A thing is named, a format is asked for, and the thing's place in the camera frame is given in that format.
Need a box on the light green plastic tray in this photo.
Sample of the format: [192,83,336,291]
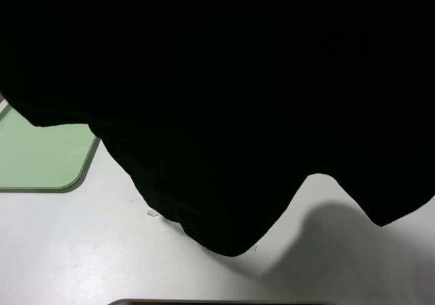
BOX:
[1,105,100,193]

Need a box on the black short sleeve t-shirt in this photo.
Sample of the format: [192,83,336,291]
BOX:
[1,0,434,257]

